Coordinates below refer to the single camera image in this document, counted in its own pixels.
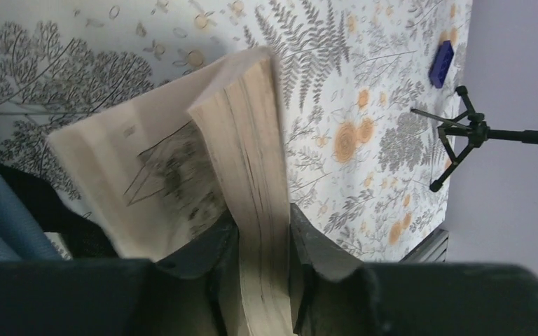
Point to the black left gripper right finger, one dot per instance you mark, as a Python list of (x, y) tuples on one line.
[(334, 293)]

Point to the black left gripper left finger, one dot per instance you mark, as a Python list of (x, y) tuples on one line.
[(111, 297)]

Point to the blue treehouse book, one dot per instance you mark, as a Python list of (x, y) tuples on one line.
[(191, 176)]

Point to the blue student backpack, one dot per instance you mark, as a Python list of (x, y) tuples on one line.
[(30, 208)]

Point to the floral tablecloth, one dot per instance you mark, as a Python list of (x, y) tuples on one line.
[(359, 161)]

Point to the black tripod stand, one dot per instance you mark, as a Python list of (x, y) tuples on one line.
[(471, 125)]

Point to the purple toy brick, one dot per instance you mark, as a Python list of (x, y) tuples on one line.
[(441, 64)]

